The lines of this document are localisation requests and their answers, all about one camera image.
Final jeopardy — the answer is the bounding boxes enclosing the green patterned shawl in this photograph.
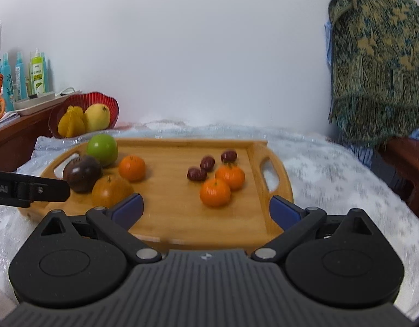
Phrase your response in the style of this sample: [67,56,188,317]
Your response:
[327,0,419,149]

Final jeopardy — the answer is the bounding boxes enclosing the brown wooden cabinet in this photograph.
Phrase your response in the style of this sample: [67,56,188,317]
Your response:
[0,99,71,172]

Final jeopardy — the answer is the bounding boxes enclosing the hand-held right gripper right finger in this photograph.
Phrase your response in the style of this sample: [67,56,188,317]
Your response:
[252,196,377,263]

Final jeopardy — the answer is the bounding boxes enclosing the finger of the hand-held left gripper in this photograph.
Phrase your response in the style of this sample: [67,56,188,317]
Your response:
[18,174,71,202]

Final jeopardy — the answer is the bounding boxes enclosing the green bottle with white cap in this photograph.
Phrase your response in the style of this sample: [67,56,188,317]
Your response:
[30,48,46,96]

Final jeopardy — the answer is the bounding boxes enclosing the dark purple round fruit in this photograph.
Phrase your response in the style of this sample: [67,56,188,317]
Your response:
[63,156,103,193]

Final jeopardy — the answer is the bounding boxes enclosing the yellow mango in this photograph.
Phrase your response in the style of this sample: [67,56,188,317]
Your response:
[84,103,111,132]

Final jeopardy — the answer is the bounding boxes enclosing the green apple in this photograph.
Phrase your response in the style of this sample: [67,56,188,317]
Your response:
[87,134,119,167]

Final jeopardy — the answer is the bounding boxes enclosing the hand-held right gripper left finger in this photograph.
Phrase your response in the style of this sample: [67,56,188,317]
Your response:
[37,192,161,264]

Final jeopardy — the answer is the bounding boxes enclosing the brown wooden chair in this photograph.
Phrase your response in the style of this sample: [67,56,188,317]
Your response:
[370,138,419,216]

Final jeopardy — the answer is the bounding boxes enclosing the mandarin with stem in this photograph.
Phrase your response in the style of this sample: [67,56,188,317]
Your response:
[215,163,246,191]

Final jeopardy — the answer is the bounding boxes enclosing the white papers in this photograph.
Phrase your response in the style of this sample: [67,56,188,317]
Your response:
[0,111,21,132]

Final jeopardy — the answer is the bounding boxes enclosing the large dull orange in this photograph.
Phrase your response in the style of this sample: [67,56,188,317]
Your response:
[91,174,135,208]

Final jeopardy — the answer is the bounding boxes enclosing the small mandarin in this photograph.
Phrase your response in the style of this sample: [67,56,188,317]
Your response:
[119,155,146,182]
[200,177,231,208]

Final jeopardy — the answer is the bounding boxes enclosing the yellow starfruit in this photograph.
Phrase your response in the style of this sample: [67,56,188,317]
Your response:
[58,105,85,138]

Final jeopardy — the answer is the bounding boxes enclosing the wooden tray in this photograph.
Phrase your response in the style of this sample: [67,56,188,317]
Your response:
[19,138,294,253]

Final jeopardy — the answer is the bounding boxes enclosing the red ribbed bowl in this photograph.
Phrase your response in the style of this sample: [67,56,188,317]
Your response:
[48,92,119,139]

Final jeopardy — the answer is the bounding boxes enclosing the white plastic tray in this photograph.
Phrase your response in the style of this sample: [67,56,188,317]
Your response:
[12,91,55,116]

